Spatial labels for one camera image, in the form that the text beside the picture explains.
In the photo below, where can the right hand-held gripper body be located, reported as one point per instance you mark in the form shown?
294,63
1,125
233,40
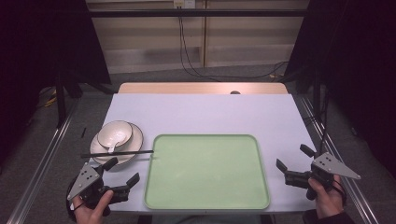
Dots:
330,165

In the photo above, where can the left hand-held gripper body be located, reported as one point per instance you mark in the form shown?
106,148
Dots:
85,179

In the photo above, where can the person's right hand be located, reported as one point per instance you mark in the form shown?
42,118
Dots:
330,200

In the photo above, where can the person's left hand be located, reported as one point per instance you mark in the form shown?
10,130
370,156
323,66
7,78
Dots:
90,215

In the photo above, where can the white ceramic spoon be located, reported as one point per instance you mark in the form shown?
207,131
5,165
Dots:
112,146

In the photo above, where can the black chopstick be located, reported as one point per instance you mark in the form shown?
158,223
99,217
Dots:
124,152
93,155

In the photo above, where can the white bowl with dark rim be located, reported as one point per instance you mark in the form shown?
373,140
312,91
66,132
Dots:
113,130

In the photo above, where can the white plate with dark rim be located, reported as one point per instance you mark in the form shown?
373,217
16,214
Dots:
137,140

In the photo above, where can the small black stick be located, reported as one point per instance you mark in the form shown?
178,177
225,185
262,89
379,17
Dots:
83,132

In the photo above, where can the black metal stand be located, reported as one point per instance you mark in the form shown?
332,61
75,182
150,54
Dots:
60,102
317,93

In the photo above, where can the light green tray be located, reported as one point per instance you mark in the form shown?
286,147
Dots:
205,172

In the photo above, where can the white table sheet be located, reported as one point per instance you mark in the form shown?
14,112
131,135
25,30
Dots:
202,115

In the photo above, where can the black curtain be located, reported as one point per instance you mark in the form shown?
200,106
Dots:
37,46
358,62

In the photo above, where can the black horizontal bar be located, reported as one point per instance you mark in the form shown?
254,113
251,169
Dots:
199,13

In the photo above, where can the aluminium rail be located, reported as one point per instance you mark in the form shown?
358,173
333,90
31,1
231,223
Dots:
345,183
40,174

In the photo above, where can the white wall outlet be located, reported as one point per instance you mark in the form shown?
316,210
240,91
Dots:
184,3

